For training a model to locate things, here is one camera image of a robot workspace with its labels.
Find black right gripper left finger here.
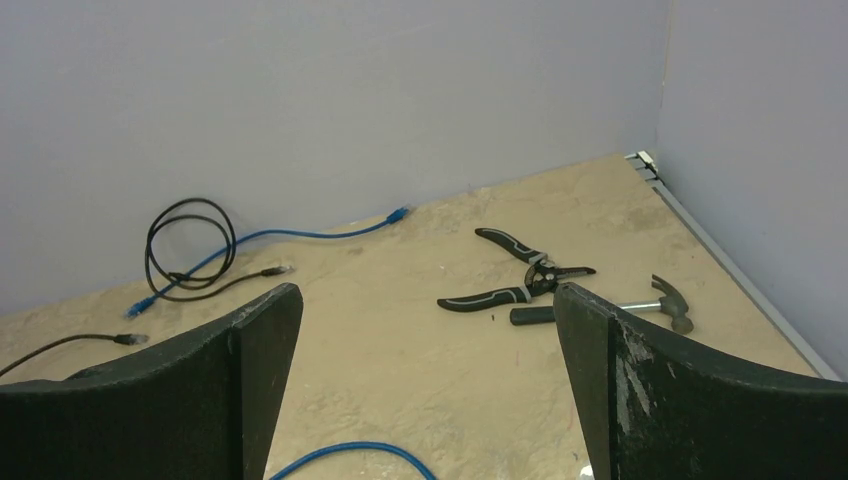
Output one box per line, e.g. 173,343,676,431
1,283,304,479

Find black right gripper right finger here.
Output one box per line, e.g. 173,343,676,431
553,283,847,479

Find blue ethernet cable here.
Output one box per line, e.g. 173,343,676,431
270,441,439,480
125,206,411,320

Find claw hammer black handle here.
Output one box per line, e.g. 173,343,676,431
509,274,695,335

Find black wire stripper pliers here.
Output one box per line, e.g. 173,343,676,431
436,227,598,314

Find aluminium table edge rail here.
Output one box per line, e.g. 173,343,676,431
624,151,844,381

